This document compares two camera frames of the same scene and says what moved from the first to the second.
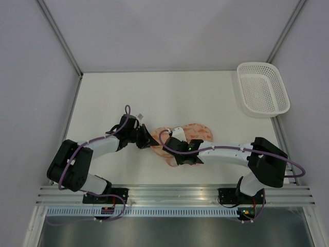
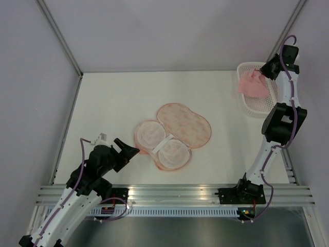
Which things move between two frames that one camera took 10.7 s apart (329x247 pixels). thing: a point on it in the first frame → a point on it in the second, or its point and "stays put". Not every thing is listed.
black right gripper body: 179,160 → 274,60
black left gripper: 146,141 → 128,152
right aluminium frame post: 285,32 stays put
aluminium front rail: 178,195 stays put
